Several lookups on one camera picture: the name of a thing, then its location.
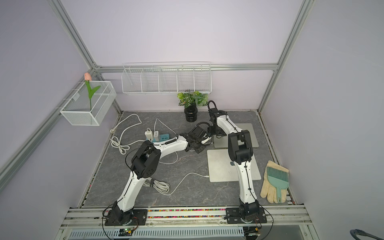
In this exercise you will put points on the teal plastic brush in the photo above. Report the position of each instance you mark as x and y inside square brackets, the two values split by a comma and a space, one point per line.
[278, 179]

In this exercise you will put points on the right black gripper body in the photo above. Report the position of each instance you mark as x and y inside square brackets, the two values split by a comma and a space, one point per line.
[214, 130]

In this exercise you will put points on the silver laptop far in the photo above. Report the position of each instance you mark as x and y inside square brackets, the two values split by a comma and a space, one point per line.
[222, 143]

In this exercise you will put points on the green plant black vase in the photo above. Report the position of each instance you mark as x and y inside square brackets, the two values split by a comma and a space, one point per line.
[191, 101]

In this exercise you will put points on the teal power strip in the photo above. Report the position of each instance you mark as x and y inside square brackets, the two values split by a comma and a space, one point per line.
[164, 137]

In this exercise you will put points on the small white wire basket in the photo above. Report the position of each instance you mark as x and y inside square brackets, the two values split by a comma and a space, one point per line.
[77, 109]

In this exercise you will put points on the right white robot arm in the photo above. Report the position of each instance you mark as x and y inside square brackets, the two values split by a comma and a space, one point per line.
[240, 151]

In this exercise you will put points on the pink artificial tulip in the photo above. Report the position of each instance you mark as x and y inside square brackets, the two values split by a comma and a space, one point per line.
[91, 91]

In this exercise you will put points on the white slotted cable duct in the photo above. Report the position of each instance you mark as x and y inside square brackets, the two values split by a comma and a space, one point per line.
[155, 233]

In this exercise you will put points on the silver laptop near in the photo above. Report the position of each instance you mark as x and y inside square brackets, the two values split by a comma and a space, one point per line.
[220, 168]

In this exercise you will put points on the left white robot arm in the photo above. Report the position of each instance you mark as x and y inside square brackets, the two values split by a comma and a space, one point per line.
[143, 165]

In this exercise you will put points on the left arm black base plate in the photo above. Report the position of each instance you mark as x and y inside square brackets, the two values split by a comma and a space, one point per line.
[139, 216]

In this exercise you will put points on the white square laptop charger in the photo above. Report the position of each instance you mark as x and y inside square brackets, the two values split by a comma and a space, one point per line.
[149, 135]

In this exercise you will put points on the long white wire basket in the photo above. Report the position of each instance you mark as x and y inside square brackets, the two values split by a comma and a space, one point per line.
[166, 78]

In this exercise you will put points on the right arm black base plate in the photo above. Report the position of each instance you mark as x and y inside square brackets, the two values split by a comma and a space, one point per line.
[234, 216]

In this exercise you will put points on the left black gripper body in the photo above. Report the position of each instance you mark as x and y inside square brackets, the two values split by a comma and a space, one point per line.
[199, 147]

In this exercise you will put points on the silver laptop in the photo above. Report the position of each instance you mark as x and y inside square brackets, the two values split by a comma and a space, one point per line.
[222, 143]
[220, 168]

